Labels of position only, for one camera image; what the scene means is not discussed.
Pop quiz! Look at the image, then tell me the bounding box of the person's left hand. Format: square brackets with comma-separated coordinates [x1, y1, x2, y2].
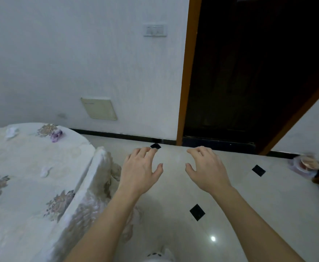
[117, 147, 164, 199]

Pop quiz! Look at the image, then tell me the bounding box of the person's right hand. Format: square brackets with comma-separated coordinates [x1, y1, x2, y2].
[185, 146, 233, 195]

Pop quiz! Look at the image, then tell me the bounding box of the person's right forearm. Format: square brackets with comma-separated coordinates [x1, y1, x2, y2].
[212, 185, 305, 262]

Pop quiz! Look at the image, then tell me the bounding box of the person's left forearm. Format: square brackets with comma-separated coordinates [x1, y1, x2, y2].
[64, 188, 142, 262]

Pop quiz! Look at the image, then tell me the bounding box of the small purple object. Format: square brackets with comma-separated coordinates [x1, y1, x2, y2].
[50, 129, 63, 143]

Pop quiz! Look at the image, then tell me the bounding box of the white spotted garment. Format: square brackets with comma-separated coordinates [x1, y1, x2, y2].
[143, 246, 176, 262]

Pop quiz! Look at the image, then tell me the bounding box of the dark wooden door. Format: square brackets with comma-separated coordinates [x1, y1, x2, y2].
[183, 0, 319, 154]

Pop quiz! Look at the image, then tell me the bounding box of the clear plastic container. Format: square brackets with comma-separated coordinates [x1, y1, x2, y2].
[288, 154, 319, 180]

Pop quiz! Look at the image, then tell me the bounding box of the white crumpled cloth piece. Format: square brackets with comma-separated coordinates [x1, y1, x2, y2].
[5, 127, 20, 139]

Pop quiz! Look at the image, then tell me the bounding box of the beige wall panel cover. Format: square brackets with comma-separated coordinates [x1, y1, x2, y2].
[80, 98, 118, 121]

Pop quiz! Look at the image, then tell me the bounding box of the white wall switch plate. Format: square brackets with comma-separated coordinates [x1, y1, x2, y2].
[143, 23, 167, 37]

